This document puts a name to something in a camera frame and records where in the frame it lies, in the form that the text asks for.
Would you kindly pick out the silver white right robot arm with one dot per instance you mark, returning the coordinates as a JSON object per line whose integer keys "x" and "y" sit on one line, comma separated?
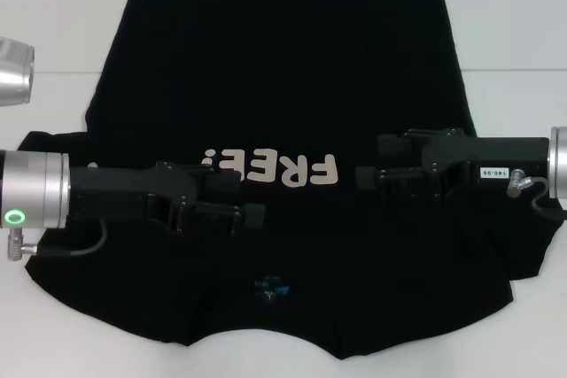
{"x": 559, "y": 165}

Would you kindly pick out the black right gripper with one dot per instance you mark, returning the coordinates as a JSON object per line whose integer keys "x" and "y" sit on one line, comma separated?
{"x": 500, "y": 161}

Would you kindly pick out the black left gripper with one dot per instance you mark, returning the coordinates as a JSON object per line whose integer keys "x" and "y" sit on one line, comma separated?
{"x": 119, "y": 187}

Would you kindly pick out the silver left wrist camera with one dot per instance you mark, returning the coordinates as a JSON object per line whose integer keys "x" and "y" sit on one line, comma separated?
{"x": 15, "y": 72}

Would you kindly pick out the black T-shirt with white print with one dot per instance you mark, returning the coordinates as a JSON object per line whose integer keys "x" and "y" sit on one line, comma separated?
{"x": 283, "y": 86}

